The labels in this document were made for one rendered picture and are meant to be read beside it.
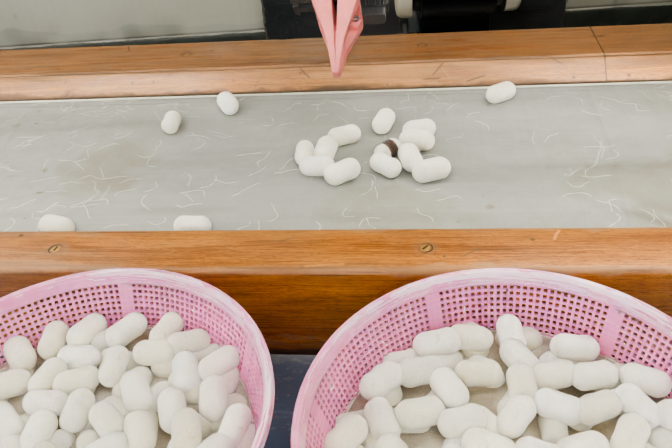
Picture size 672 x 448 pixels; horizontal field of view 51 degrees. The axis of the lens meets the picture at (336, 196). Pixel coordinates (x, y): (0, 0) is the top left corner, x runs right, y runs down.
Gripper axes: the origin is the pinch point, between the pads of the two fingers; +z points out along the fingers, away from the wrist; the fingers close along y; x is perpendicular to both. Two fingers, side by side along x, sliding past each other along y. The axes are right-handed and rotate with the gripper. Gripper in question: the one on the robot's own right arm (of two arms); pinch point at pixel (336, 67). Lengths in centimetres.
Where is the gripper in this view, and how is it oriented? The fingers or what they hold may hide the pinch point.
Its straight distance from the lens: 72.6
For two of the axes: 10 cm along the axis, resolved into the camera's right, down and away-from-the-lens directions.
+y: 9.9, 0.0, -1.2
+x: 1.2, 2.6, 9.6
